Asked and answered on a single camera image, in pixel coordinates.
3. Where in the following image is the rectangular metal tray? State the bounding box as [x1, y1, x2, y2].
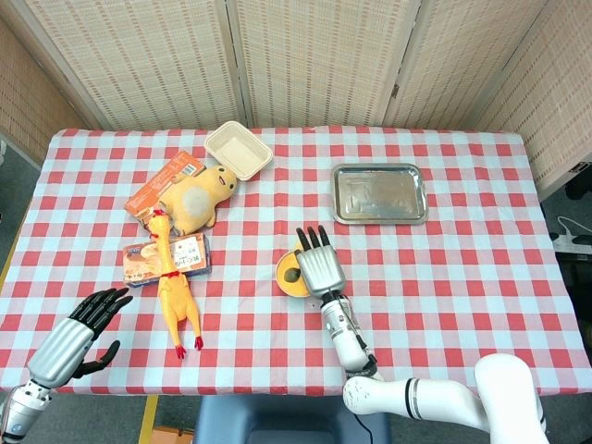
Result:
[330, 162, 430, 227]

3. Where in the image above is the beige takeaway food container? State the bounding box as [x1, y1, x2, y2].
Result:
[203, 120, 275, 182]

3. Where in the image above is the yellow rubber chicken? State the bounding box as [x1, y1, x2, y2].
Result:
[146, 208, 205, 360]

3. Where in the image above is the flat orange cardboard box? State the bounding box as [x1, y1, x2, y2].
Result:
[124, 150, 207, 219]

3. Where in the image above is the red white checkered tablecloth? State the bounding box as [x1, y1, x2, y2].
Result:
[0, 125, 592, 403]

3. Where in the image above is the blue orange food box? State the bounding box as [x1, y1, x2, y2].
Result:
[122, 232, 215, 285]

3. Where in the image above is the woven folding screen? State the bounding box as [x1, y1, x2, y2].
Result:
[0, 0, 592, 200]

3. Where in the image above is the white power cable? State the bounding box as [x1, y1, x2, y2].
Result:
[556, 215, 580, 241]

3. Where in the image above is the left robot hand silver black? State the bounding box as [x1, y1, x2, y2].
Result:
[27, 287, 134, 389]

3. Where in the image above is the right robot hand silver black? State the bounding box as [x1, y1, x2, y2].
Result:
[295, 225, 348, 300]

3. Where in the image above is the orange box on floor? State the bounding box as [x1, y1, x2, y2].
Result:
[151, 425, 196, 444]

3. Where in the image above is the blue robot base seat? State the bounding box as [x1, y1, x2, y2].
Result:
[193, 395, 392, 444]

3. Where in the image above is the yellow plush toy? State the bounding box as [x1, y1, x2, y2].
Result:
[158, 165, 240, 236]

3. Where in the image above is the white power strip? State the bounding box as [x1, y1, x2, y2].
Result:
[552, 233, 592, 255]

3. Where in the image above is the yellow bowl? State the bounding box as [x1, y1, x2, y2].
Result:
[276, 248, 312, 299]

